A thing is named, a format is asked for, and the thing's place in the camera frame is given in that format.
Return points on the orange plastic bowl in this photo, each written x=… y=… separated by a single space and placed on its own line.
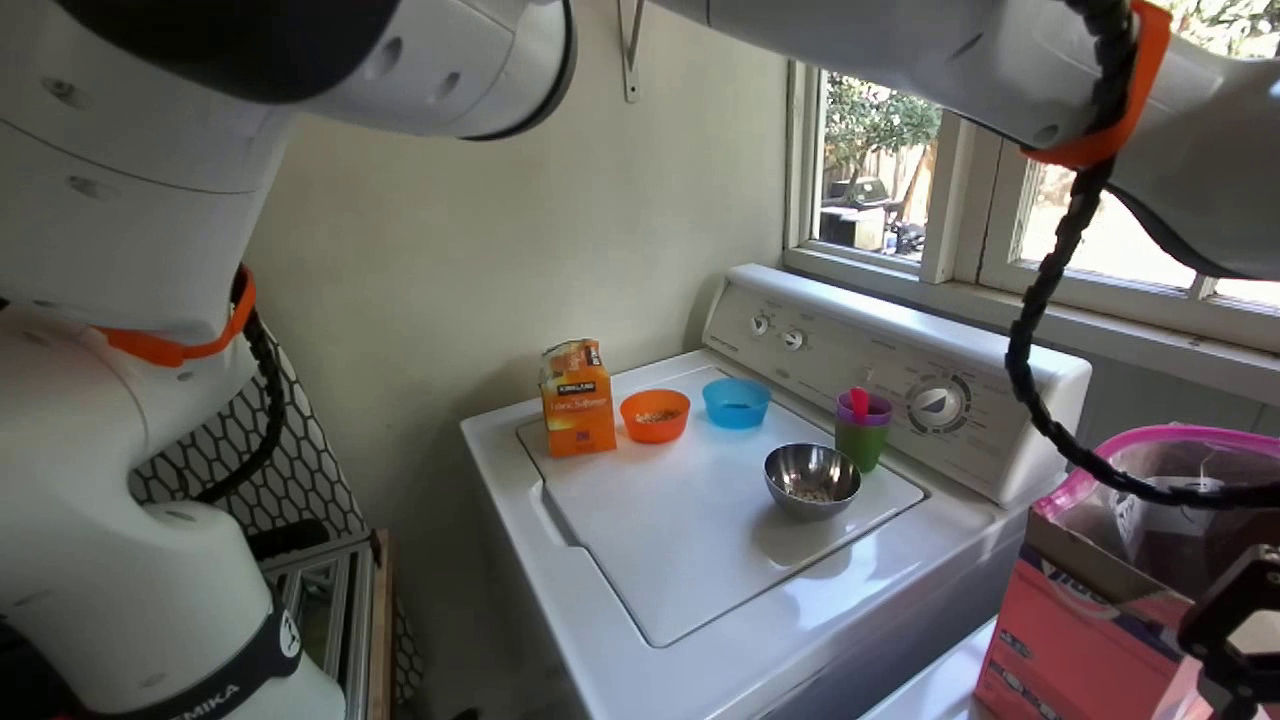
x=654 y=419

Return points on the orange dryer sheet box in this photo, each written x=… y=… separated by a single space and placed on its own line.
x=579 y=397

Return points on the green sippy cup purple lid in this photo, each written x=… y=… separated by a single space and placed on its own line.
x=862 y=426

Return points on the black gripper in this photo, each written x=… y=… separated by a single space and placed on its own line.
x=1232 y=641

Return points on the blue plastic bowl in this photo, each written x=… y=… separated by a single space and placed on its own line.
x=738 y=402

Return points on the small steel bowl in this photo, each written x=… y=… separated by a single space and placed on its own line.
x=809 y=482

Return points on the white washing machine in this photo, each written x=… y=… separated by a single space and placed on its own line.
x=677 y=589

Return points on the metal wall bracket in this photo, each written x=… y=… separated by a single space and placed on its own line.
x=629 y=28

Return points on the white framed window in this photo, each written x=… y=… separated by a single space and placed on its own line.
x=876 y=171

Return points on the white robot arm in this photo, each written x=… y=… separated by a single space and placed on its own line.
x=136 y=143

